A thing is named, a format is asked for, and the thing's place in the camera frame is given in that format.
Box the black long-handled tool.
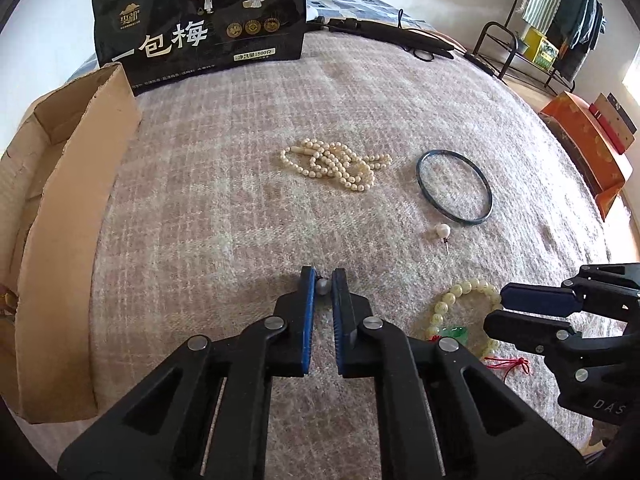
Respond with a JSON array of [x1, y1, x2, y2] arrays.
[[314, 16, 457, 62]]

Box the dark blue bangle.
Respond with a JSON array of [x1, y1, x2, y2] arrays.
[[416, 149, 494, 224]]

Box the red and grey books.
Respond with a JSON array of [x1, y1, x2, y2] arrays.
[[587, 92, 639, 157]]

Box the black metal rack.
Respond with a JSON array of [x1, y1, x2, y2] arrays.
[[471, 21, 577, 95]]

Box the brown cardboard box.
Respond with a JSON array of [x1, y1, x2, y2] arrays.
[[0, 64, 144, 424]]

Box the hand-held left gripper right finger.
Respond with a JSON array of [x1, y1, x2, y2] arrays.
[[331, 267, 587, 480]]

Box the hanging clothes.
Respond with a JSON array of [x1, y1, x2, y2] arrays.
[[520, 0, 609, 67]]

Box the pink-grey plaid blanket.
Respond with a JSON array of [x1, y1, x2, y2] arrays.
[[89, 29, 617, 480]]

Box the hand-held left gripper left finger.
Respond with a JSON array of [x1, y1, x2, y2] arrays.
[[57, 266, 317, 480]]

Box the white pearl necklace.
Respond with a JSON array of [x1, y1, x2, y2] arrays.
[[280, 138, 394, 194]]

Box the blue checked bedsheet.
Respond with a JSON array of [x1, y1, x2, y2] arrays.
[[304, 0, 427, 32]]

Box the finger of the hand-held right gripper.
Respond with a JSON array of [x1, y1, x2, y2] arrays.
[[499, 282, 603, 317], [483, 309, 577, 357]]

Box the pale jade bead bracelet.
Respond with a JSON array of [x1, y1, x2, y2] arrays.
[[424, 279, 532, 377]]

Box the yellow-green box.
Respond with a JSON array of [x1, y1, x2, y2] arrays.
[[520, 27, 562, 72]]

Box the black printed bag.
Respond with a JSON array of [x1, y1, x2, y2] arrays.
[[91, 0, 309, 96]]

